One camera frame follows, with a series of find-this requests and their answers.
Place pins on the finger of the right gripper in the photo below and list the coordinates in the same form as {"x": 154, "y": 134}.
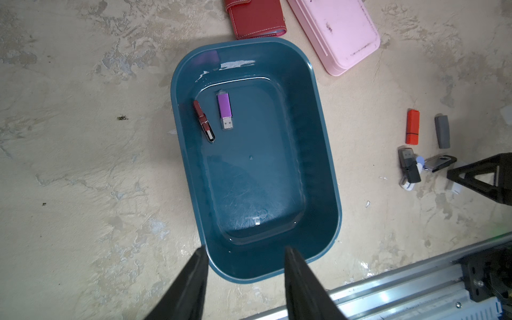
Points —
{"x": 490, "y": 177}

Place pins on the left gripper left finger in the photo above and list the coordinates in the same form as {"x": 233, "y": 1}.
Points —
{"x": 186, "y": 296}

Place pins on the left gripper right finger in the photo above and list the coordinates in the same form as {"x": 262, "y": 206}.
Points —
{"x": 305, "y": 296}

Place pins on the grey usb flash drive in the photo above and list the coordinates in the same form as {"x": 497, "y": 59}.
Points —
{"x": 443, "y": 131}

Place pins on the black usb flash drive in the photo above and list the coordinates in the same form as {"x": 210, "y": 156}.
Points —
{"x": 407, "y": 159}

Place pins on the red usb flash drive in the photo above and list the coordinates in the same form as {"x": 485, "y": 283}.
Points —
{"x": 412, "y": 127}

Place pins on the teal plastic storage box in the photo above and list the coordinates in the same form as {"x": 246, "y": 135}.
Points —
{"x": 268, "y": 183}

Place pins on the dark red swivel usb drive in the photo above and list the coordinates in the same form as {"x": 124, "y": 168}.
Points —
{"x": 202, "y": 118}

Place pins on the purple usb flash drive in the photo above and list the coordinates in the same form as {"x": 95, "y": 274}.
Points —
{"x": 225, "y": 110}

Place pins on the white usb flash drive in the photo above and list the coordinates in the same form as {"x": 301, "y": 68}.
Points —
{"x": 454, "y": 187}

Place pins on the black swivel usb drive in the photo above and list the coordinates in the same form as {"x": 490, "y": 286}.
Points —
{"x": 439, "y": 162}

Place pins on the pink pencil case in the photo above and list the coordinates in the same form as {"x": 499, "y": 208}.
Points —
{"x": 341, "y": 32}

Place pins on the red leather wallet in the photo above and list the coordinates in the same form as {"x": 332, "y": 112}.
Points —
{"x": 256, "y": 18}

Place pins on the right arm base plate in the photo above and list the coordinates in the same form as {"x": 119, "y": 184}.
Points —
{"x": 488, "y": 274}

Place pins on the aluminium front rail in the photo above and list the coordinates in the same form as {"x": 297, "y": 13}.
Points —
{"x": 429, "y": 289}

